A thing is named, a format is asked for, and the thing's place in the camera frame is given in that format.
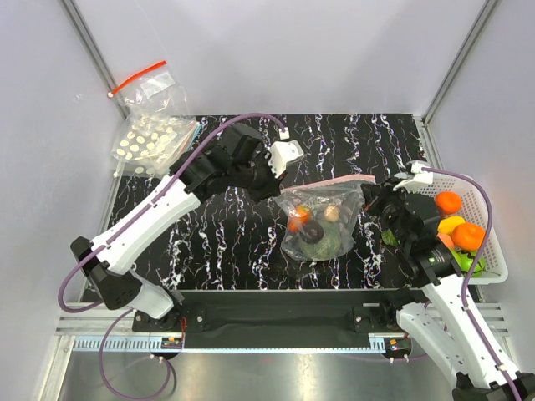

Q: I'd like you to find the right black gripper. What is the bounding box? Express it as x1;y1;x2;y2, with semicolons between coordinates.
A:
362;176;415;249

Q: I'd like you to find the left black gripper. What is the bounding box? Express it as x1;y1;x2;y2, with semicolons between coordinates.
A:
230;148;288;205

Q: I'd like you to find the beige garlic bulb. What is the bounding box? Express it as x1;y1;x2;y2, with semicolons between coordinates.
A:
324;206;340;222

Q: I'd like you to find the red orange mango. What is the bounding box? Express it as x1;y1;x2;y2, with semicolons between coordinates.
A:
288;206;312;233

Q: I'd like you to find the pink zipper clear bag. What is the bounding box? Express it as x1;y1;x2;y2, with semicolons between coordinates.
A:
274;175;375;261

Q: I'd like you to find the green netted melon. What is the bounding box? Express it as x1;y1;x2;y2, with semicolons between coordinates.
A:
298;226;343;261

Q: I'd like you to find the dark purple fruit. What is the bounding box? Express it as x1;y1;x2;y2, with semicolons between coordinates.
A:
299;220;324;244

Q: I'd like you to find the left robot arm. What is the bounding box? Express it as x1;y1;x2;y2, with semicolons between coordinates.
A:
70;119;303;331

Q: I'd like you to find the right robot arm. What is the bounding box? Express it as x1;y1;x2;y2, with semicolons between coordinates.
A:
362;177;534;400

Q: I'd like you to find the dotted clear bag stack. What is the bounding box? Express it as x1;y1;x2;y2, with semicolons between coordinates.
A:
111;113;201;176

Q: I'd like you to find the red zipper clear bag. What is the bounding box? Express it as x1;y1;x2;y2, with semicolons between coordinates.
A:
107;60;191;117

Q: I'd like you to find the green leaf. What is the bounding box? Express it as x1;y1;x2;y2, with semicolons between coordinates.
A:
381;230;399;248

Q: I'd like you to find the orange fruit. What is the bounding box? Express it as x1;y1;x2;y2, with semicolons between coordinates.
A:
451;222;486;251
435;191;462;216

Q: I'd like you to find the yellow bell pepper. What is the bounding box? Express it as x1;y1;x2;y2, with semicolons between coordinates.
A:
437;216;466;236

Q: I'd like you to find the peach fruit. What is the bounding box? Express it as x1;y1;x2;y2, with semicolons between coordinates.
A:
437;232;455;250

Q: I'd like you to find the green watermelon toy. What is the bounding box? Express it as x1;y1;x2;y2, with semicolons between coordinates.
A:
451;250;487;277

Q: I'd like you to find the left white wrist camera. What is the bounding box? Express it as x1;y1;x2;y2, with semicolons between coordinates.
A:
267;140;304;179

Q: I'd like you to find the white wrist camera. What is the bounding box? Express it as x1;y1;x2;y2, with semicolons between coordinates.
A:
394;160;434;192
267;140;304;179

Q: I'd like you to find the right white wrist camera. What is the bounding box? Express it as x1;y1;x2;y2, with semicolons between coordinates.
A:
394;160;434;192

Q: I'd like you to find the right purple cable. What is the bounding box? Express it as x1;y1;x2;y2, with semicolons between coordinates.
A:
346;166;523;401

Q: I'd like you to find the purple cable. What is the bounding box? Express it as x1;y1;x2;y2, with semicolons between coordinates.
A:
57;112;290;398
346;166;523;401

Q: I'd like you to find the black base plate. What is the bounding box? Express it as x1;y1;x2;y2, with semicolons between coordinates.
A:
132;289;425;352

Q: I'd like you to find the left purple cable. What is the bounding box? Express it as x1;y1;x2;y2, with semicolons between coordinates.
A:
57;112;290;398

